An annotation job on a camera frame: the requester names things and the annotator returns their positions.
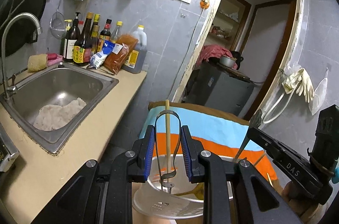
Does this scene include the large oil jug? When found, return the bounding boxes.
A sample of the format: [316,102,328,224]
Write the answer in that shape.
[122,25,147,74]

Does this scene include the blue white packet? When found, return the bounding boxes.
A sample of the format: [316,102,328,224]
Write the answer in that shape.
[90,40,115,69]

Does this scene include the black wok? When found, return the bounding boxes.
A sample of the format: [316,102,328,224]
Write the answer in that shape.
[0,0,48,57]

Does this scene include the white rubber gloves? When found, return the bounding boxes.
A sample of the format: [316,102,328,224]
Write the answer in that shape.
[282,68,314,103]

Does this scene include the chrome faucet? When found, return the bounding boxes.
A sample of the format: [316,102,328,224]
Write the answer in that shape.
[1,12,43,100]

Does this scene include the orange wall hook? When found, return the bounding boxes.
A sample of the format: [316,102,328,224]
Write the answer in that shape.
[199,0,210,10]

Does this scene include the stainless steel sink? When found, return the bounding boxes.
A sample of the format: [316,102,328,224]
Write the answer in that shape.
[1,62,119,155]

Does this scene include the metal pot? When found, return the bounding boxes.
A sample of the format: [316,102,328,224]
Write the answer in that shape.
[220,56,236,68]

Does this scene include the white hose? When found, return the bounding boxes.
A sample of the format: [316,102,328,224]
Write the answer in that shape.
[262,88,296,125]

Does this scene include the gold spoon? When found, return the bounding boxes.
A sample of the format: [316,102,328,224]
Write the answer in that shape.
[175,183,204,200]

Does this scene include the red cloth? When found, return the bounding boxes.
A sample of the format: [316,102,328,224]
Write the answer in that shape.
[194,44,233,69]

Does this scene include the wooden chopstick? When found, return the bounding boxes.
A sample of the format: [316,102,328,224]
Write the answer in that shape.
[165,113,171,173]
[253,153,265,166]
[267,173,274,187]

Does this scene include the grey cabinet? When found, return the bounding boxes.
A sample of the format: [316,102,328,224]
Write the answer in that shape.
[185,62,254,116]

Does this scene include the wire strainer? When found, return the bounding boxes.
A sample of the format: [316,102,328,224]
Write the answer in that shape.
[49,0,66,39]

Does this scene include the dark soy sauce bottle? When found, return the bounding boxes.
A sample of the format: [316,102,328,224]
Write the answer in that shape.
[73,12,93,66]

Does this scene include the white plastic utensil holder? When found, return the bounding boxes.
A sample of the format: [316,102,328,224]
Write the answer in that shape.
[132,154,236,220]

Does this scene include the white rag in sink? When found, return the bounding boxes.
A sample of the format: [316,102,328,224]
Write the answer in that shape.
[33,98,87,131]

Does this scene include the orange spice bag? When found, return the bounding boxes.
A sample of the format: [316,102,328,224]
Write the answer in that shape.
[103,34,138,75]

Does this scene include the yellow sponge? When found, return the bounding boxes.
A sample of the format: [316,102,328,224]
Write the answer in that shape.
[27,54,48,72]

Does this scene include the wooden shelving unit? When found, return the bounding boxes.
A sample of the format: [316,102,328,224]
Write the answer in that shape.
[208,0,252,50]

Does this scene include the person right hand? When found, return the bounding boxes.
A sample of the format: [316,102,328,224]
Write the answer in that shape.
[281,181,328,223]

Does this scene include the striped cloth blue orange brown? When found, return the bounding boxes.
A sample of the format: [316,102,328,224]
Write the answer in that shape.
[139,101,280,191]

